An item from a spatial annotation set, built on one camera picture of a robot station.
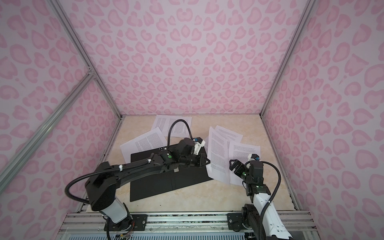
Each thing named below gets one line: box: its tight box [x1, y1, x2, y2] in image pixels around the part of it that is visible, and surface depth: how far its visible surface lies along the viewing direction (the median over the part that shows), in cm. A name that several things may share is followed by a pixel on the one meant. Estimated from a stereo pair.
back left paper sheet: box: [151, 115, 192, 138], surface depth 116 cm
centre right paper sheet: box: [214, 125, 244, 143], surface depth 112 cm
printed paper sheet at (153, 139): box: [119, 126, 168, 164], surface depth 106 cm
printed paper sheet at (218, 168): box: [206, 126, 230, 185], surface depth 87 cm
